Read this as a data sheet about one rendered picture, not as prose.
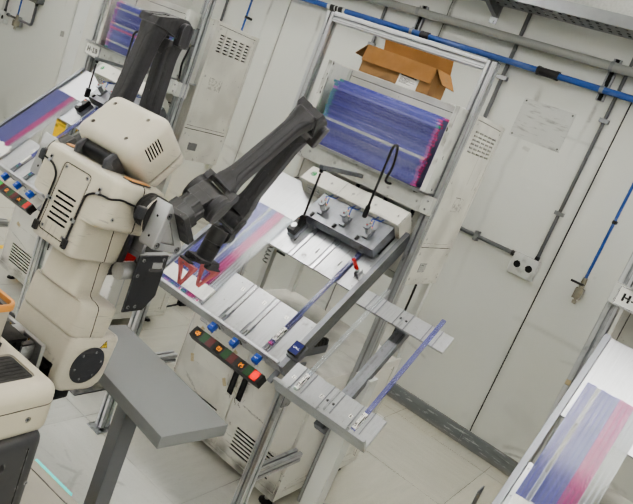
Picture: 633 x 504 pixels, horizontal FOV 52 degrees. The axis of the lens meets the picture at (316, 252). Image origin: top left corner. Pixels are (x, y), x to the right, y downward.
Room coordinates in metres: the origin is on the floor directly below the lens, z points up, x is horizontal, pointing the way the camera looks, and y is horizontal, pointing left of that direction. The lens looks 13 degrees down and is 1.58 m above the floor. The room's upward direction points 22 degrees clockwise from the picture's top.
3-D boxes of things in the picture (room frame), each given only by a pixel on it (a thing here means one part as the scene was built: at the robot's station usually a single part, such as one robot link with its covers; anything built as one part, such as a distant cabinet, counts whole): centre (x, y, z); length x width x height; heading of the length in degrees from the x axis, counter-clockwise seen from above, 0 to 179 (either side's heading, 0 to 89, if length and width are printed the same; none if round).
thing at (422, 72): (2.87, -0.12, 1.82); 0.68 x 0.30 x 0.20; 59
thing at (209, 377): (2.69, -0.07, 0.31); 0.70 x 0.65 x 0.62; 59
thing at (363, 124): (2.56, -0.06, 1.52); 0.51 x 0.13 x 0.27; 59
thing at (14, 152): (3.29, 1.24, 0.66); 1.01 x 0.73 x 1.31; 149
